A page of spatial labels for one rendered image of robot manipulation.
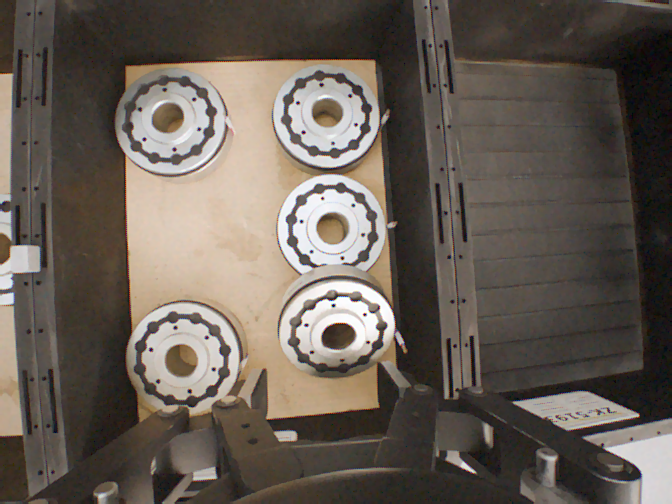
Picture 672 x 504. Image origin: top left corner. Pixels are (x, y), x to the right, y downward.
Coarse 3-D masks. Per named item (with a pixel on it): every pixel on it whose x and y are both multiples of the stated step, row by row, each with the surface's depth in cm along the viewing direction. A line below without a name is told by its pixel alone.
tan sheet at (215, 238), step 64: (192, 64) 33; (256, 64) 33; (256, 128) 33; (128, 192) 32; (192, 192) 32; (256, 192) 33; (384, 192) 34; (128, 256) 31; (192, 256) 32; (256, 256) 33; (384, 256) 34; (256, 320) 32; (320, 384) 33
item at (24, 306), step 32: (32, 0) 22; (32, 32) 22; (32, 64) 22; (32, 288) 21; (32, 320) 21; (32, 352) 21; (32, 384) 21; (32, 416) 21; (32, 448) 21; (32, 480) 21
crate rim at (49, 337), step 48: (48, 0) 22; (48, 48) 22; (432, 48) 25; (48, 96) 22; (432, 96) 25; (48, 144) 22; (432, 144) 24; (48, 192) 22; (432, 192) 24; (48, 240) 21; (432, 240) 25; (48, 288) 21; (48, 336) 21; (48, 384) 21; (48, 432) 21
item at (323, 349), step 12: (336, 312) 27; (348, 312) 27; (312, 324) 28; (324, 324) 27; (360, 324) 28; (312, 336) 28; (360, 336) 28; (324, 348) 28; (336, 348) 29; (348, 348) 28; (360, 348) 29
